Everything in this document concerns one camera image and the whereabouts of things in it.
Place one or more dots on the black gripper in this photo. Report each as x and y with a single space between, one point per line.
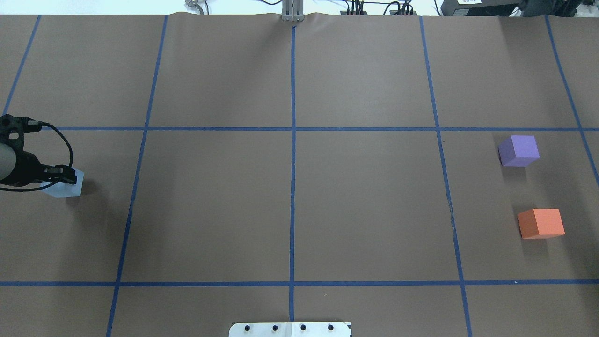
26 169

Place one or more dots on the light blue foam block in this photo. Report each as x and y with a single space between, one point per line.
63 189

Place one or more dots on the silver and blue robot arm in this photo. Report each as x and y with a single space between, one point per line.
7 163

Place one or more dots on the purple foam block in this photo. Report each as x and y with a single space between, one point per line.
518 151

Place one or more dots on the orange foam block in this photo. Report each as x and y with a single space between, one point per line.
540 223

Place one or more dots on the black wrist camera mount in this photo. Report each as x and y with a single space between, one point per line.
12 131

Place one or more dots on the aluminium frame post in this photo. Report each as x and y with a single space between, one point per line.
293 10

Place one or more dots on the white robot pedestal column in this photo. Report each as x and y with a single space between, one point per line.
291 329

